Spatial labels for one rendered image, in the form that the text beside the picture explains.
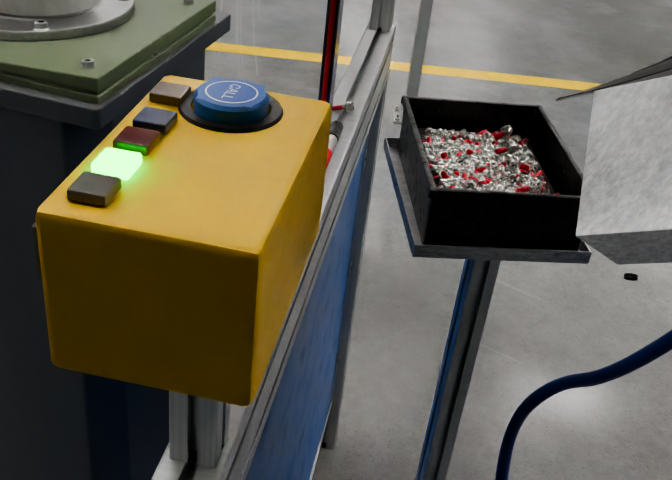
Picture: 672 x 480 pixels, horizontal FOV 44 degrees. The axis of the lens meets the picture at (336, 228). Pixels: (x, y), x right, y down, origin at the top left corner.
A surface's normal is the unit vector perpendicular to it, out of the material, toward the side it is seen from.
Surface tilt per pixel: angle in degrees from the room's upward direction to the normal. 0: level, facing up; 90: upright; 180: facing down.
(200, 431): 90
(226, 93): 0
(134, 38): 3
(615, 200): 55
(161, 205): 0
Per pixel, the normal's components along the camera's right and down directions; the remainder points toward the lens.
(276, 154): 0.10, -0.84
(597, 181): -0.69, -0.35
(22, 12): 0.02, 0.53
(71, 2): 0.72, 0.40
